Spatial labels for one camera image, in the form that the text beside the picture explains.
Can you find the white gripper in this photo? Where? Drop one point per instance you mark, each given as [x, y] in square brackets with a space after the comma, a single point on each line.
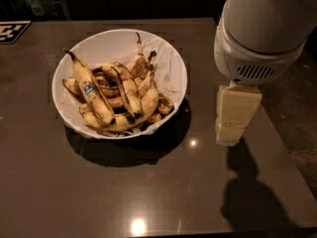
[248, 64]

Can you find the long curved bottom banana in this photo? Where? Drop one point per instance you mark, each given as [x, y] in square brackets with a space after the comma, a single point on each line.
[124, 121]

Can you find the banana with blue sticker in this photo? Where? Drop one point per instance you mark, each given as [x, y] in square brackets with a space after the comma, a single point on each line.
[90, 91]

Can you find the dark banana at right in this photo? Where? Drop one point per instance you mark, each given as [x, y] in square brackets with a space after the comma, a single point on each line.
[165, 105]

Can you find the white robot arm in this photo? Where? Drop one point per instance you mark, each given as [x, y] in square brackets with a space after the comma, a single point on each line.
[298, 18]

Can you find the small banana at left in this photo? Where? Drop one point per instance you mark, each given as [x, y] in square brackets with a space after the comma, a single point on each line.
[72, 86]

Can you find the white bowl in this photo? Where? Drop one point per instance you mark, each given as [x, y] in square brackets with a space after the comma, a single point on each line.
[119, 45]

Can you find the spotted banana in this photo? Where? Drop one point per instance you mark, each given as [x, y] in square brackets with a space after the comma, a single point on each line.
[128, 88]

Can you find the black white marker tag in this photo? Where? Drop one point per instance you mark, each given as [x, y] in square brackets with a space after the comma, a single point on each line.
[12, 30]

